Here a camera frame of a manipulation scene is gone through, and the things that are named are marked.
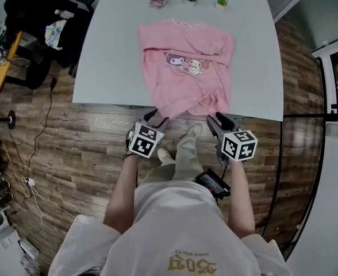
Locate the spiky green plant in pot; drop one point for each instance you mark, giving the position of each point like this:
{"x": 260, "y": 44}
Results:
{"x": 222, "y": 1}

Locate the person's left forearm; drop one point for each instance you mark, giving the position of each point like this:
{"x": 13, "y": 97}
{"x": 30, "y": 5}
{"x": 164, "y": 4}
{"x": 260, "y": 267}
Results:
{"x": 120, "y": 194}

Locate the white wall box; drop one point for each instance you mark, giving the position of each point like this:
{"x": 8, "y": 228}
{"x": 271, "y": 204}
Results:
{"x": 335, "y": 131}

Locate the colourful patterned cloth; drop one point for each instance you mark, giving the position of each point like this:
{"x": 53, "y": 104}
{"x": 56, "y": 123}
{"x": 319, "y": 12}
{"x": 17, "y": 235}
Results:
{"x": 54, "y": 33}

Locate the person's right beige shoe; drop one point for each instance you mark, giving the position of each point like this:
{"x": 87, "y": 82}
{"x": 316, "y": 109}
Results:
{"x": 193, "y": 130}

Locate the person's beige trousers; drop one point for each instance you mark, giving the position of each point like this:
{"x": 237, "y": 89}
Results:
{"x": 183, "y": 162}

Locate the person's right forearm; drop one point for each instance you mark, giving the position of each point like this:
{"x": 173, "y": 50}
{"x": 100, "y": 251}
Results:
{"x": 241, "y": 200}

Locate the person's beige shoe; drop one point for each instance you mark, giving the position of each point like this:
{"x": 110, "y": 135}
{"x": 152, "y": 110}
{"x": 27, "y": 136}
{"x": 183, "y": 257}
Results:
{"x": 193, "y": 130}
{"x": 165, "y": 156}

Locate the black office chair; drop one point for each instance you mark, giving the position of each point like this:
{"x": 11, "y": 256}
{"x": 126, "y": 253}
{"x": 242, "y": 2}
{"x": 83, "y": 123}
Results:
{"x": 31, "y": 13}

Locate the person's white t-shirt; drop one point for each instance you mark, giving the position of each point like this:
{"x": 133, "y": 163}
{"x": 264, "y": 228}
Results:
{"x": 180, "y": 234}

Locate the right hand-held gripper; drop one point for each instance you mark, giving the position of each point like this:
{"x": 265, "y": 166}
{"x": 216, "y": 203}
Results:
{"x": 238, "y": 145}

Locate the black round stand base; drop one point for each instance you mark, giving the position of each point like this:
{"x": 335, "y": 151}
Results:
{"x": 12, "y": 119}

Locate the pink long-sleeved shirt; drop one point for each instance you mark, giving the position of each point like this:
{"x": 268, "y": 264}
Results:
{"x": 183, "y": 76}

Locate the white cardboard boxes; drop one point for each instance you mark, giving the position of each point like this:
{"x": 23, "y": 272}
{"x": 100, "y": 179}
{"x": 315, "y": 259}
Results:
{"x": 5, "y": 249}

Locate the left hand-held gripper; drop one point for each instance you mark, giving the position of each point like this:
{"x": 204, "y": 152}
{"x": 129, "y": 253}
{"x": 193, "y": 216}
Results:
{"x": 145, "y": 141}

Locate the black battery pack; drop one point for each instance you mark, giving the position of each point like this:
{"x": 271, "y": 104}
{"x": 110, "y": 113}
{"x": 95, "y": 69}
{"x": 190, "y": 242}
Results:
{"x": 212, "y": 183}

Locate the person's left beige shoe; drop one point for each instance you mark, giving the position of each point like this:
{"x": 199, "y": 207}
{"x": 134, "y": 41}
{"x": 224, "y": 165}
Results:
{"x": 165, "y": 156}

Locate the white power strip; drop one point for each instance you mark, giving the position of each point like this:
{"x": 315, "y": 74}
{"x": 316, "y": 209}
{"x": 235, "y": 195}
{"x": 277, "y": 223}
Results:
{"x": 28, "y": 180}

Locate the clear plastic bottle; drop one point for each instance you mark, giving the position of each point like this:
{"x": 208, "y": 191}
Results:
{"x": 64, "y": 13}

